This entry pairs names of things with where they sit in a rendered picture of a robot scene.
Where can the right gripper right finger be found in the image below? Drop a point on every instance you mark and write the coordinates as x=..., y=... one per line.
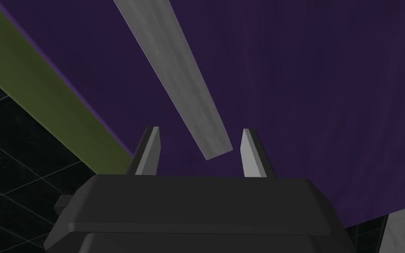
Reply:
x=252, y=158

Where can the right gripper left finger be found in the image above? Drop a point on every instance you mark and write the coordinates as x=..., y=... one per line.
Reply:
x=148, y=154

